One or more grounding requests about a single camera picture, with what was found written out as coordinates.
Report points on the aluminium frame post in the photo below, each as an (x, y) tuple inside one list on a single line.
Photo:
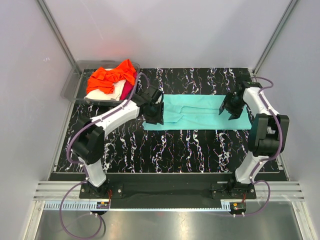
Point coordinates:
[(275, 35), (55, 30)]

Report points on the black marble pattern mat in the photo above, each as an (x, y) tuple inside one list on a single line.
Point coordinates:
[(132, 149)]

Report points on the left aluminium frame post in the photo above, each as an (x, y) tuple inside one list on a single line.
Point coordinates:
[(55, 30)]

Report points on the orange t shirt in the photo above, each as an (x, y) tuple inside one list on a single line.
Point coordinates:
[(104, 80)]

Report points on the magenta t shirt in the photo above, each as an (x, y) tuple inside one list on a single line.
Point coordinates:
[(130, 81)]

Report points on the right aluminium frame post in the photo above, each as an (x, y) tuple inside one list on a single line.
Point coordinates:
[(275, 35)]

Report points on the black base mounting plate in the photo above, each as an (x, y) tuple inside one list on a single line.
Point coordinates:
[(165, 177)]

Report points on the teal t shirt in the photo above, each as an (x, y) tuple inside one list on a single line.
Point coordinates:
[(197, 112)]

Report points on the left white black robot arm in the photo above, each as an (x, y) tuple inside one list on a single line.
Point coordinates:
[(88, 143)]

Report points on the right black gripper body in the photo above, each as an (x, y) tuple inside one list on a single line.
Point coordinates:
[(232, 104)]

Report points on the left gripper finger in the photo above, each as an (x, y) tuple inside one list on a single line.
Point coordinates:
[(158, 118), (160, 103)]

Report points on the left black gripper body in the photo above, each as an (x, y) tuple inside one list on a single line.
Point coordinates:
[(154, 104)]

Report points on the aluminium front rail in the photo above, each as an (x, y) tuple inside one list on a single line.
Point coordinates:
[(277, 190)]

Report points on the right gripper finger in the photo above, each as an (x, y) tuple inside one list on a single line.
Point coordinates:
[(223, 106), (234, 115)]

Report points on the grey slotted cable duct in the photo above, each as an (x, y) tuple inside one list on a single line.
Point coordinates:
[(139, 205)]

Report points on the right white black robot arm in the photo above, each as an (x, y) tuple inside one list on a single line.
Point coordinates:
[(267, 136)]

